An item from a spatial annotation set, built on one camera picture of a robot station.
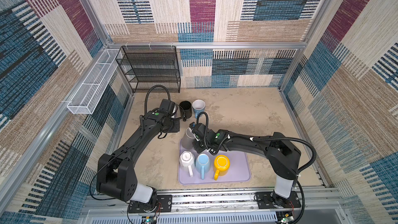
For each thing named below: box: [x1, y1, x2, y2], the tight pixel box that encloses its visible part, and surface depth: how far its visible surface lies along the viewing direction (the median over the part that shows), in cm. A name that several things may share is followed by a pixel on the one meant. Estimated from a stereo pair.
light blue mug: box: [195, 153, 211, 180], surface depth 78 cm
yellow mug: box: [213, 154, 231, 181], surface depth 78 cm
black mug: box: [179, 100, 193, 122], surface depth 102 cm
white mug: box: [179, 150, 195, 178], surface depth 79 cm
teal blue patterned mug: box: [191, 99, 206, 119], surface depth 102 cm
